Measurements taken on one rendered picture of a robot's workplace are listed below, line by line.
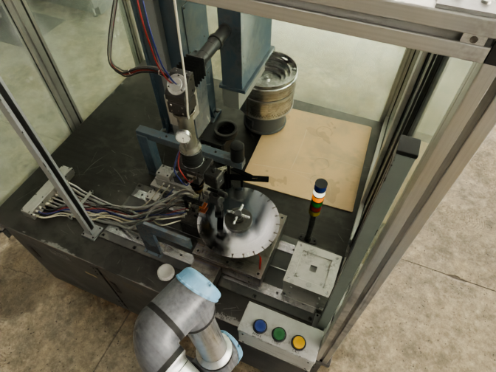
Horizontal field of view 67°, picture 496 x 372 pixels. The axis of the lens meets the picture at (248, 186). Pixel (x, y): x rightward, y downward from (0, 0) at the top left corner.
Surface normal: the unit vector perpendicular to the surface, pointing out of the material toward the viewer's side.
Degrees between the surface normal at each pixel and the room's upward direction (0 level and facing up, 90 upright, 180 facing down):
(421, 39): 90
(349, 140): 0
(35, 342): 0
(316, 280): 0
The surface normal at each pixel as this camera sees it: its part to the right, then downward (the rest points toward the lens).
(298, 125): 0.00, -0.60
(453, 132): -0.39, 0.74
